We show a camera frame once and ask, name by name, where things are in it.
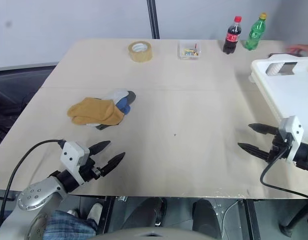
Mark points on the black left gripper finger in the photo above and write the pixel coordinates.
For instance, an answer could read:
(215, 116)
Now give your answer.
(113, 162)
(98, 147)

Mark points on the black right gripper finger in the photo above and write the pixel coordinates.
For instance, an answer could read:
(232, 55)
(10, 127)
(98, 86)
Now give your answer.
(264, 129)
(256, 150)

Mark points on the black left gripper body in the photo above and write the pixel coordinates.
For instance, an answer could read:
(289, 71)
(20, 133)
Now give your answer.
(90, 171)

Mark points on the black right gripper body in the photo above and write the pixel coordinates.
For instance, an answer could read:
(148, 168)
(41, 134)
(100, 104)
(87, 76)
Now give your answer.
(277, 150)

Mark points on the mustard yellow sock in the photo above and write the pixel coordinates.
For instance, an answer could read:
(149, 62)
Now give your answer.
(96, 111)

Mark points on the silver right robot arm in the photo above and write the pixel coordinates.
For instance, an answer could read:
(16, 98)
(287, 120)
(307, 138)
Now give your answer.
(306, 152)

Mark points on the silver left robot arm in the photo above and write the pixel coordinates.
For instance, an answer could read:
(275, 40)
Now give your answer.
(36, 195)

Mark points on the white plastic basket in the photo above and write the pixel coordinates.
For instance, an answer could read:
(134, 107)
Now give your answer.
(288, 95)

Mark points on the clear plastic box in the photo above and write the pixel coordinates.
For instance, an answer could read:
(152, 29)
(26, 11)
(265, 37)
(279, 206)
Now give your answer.
(184, 56)

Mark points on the person's bare hand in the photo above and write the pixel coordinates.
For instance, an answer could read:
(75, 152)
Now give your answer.
(306, 49)

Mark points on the white shoe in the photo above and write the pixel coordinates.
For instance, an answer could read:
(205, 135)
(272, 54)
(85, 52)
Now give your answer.
(95, 211)

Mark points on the black table leg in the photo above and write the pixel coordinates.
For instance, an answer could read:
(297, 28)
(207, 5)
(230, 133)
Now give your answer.
(249, 220)
(105, 215)

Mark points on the blue jeans leg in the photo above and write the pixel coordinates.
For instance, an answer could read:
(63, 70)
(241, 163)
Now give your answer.
(66, 225)

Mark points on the green soda bottle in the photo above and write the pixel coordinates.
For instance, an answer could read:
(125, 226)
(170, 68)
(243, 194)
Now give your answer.
(254, 35)

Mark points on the cola bottle red cap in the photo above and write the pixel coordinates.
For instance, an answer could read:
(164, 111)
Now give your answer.
(231, 37)

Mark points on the brown packing tape roll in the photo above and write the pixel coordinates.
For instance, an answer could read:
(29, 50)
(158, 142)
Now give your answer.
(140, 56)

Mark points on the black vertical pole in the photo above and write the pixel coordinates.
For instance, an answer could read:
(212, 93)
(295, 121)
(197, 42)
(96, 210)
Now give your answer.
(153, 20)

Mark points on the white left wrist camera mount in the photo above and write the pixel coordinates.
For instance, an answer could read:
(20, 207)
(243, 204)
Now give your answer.
(71, 155)

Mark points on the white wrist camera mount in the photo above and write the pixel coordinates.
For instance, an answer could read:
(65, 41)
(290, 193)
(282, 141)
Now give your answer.
(292, 127)
(71, 155)

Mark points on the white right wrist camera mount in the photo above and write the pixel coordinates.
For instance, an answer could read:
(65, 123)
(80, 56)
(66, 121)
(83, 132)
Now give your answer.
(292, 127)

